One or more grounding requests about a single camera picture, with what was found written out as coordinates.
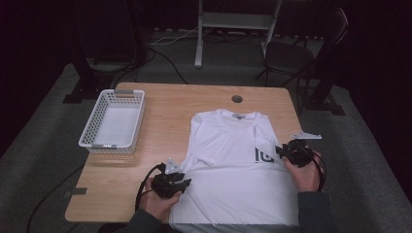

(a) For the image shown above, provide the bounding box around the white floor cable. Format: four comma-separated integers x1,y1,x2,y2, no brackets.
150,27,212,47

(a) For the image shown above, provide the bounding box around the hand-held gripper black cable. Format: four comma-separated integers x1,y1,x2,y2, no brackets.
135,163,166,212
310,151,327,192

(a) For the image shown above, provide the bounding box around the black chair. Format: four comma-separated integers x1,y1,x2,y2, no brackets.
256,8,349,88

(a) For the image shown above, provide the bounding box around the tall black equipment stand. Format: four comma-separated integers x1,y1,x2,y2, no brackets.
62,0,150,105

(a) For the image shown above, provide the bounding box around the grey tape strip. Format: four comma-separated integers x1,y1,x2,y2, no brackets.
63,187,87,199

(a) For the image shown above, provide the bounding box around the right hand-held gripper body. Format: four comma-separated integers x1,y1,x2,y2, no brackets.
285,131,323,168

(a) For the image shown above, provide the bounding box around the person's left hand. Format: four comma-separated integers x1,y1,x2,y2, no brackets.
139,178,183,222

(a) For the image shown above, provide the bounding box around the black stand with base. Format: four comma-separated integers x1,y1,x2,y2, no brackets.
304,64,347,117

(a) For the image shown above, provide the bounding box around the white t-shirt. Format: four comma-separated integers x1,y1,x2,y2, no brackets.
168,108,300,233

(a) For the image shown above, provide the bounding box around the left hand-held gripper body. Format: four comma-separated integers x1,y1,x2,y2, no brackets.
151,157,183,199

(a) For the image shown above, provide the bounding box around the white metal stand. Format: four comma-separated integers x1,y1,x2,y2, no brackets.
193,0,283,69

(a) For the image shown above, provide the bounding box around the right hand-held gripper black cable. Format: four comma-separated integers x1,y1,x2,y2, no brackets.
310,151,327,192

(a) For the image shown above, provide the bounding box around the person's right hand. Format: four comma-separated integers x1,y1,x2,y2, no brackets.
283,151,322,193

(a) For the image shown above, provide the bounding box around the white perforated plastic basket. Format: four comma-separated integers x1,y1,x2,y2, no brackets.
78,88,146,154

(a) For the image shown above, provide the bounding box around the left hand-held gripper black cable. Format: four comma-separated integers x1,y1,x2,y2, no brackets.
135,163,166,212

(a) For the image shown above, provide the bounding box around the thick black floor cable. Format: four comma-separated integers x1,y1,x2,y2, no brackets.
25,163,86,233

